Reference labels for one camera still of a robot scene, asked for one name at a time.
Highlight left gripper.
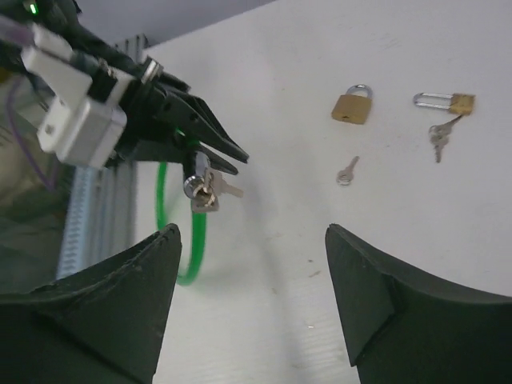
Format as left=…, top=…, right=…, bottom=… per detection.
left=107, top=67, right=249, bottom=175

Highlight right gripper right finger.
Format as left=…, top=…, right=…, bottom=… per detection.
left=325, top=224, right=511, bottom=383

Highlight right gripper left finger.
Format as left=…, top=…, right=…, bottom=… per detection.
left=1, top=224, right=182, bottom=383

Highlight green cable lock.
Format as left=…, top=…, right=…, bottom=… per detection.
left=154, top=127, right=213, bottom=287

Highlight green cable lock keys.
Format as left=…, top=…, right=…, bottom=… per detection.
left=191, top=168, right=244, bottom=214

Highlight large brass padlock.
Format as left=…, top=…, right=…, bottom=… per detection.
left=331, top=84, right=374, bottom=125

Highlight small padlock silver keys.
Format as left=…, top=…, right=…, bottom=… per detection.
left=428, top=115, right=463, bottom=163

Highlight small brass padlock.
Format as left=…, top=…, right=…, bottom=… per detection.
left=413, top=93, right=476, bottom=116

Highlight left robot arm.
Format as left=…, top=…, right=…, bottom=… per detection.
left=1, top=1, right=249, bottom=174

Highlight slotted cable duct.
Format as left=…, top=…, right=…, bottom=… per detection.
left=56, top=167, right=98, bottom=280

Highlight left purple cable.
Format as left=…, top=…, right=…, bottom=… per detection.
left=0, top=15, right=61, bottom=193

